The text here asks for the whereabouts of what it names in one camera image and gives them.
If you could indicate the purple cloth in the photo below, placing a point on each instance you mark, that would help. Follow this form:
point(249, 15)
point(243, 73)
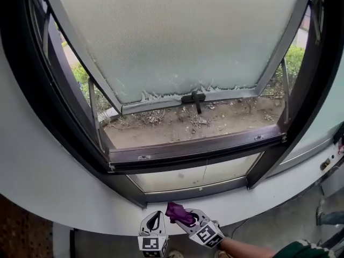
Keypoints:
point(178, 214)

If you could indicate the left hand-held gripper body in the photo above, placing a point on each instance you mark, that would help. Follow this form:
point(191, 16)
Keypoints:
point(153, 244)

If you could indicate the white water dispenser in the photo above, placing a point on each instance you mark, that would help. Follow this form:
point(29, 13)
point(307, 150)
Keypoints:
point(333, 181)

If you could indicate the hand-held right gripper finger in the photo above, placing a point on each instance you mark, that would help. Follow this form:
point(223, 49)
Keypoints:
point(202, 216)
point(185, 228)

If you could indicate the person's white shoe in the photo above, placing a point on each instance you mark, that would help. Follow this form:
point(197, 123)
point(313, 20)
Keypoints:
point(221, 254)
point(174, 254)

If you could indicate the person's right forearm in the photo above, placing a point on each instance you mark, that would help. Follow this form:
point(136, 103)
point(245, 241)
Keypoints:
point(244, 249)

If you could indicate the green sweatshirt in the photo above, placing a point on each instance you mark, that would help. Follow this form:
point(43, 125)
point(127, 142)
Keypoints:
point(303, 250)

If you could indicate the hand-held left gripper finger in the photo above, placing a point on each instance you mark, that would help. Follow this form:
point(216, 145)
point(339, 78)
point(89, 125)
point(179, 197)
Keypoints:
point(162, 224)
point(145, 226)

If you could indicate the person's left white shoe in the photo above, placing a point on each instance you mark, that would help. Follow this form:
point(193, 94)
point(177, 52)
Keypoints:
point(174, 254)

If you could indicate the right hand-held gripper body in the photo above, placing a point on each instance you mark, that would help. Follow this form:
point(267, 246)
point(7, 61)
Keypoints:
point(207, 235)

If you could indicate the black window frame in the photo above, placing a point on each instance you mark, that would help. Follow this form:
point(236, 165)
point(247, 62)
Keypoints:
point(40, 77)

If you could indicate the green hedge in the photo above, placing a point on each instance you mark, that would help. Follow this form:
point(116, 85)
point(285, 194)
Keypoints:
point(291, 66)

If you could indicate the person's right white shoe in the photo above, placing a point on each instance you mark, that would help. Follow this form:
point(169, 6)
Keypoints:
point(221, 254)

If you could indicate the small pink bottle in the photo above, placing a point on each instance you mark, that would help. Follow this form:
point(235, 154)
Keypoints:
point(341, 146)

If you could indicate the frosted glass window sash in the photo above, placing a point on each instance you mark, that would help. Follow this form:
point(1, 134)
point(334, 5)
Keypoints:
point(174, 36)

